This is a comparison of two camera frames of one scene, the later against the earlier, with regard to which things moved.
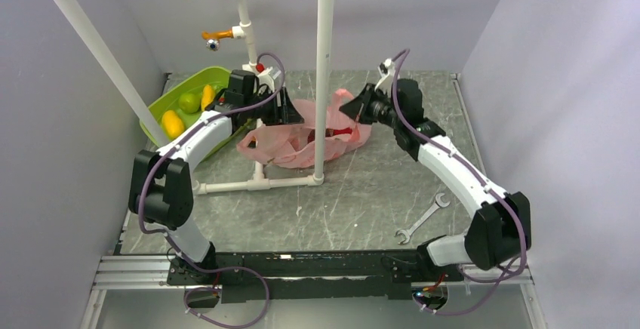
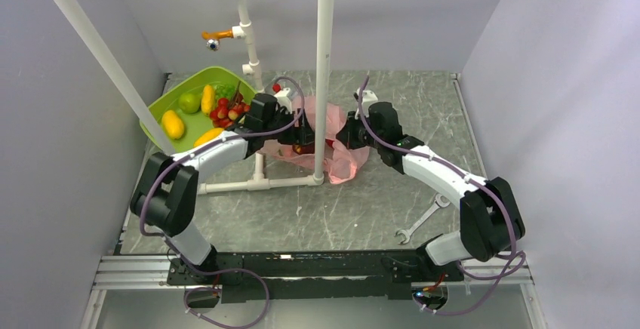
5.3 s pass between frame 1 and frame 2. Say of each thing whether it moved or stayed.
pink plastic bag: moved
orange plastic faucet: stayed
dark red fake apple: moved
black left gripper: moved
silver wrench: stayed
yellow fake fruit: stayed
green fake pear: stayed
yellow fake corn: stayed
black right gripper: moved
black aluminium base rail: stayed
